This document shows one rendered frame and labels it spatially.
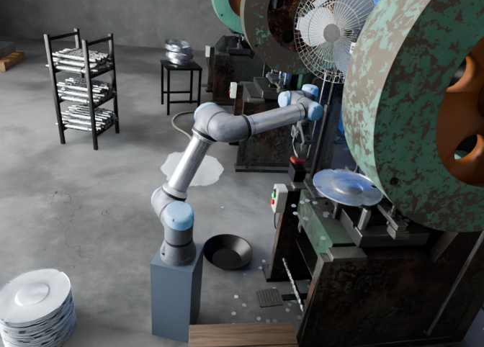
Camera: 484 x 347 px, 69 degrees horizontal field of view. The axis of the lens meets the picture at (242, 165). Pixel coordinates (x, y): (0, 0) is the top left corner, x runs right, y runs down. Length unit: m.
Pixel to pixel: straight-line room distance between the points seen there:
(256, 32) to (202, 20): 5.31
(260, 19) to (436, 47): 1.80
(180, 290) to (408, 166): 1.04
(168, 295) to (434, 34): 1.34
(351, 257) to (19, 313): 1.34
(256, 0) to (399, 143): 1.80
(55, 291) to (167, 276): 0.52
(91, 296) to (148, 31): 6.42
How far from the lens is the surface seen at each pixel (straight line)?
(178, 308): 1.68
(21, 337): 1.82
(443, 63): 0.91
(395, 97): 0.87
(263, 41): 2.59
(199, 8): 7.81
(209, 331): 1.45
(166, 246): 1.51
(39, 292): 1.83
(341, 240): 1.48
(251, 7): 2.54
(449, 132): 1.11
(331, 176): 1.61
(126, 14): 7.86
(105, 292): 2.07
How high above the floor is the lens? 1.52
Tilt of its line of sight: 28 degrees down
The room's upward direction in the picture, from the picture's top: 7 degrees clockwise
